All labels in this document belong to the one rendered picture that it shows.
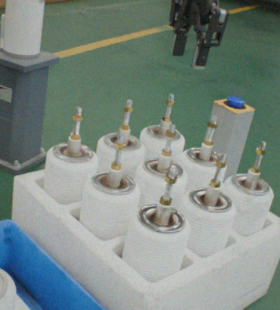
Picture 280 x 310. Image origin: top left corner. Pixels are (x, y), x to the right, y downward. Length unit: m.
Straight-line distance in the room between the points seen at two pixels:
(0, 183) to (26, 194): 0.36
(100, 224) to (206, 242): 0.18
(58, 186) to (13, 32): 0.48
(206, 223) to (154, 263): 0.12
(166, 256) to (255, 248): 0.21
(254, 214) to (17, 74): 0.66
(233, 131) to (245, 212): 0.26
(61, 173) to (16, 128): 0.43
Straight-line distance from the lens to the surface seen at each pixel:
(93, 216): 0.82
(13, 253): 0.97
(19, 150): 1.32
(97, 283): 0.81
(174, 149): 1.03
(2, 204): 1.20
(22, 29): 1.23
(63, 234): 0.85
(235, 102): 1.12
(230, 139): 1.12
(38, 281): 0.91
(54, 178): 0.90
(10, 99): 1.27
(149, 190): 0.88
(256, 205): 0.91
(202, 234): 0.83
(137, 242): 0.75
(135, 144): 0.98
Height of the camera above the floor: 0.66
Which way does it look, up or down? 26 degrees down
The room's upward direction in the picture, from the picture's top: 11 degrees clockwise
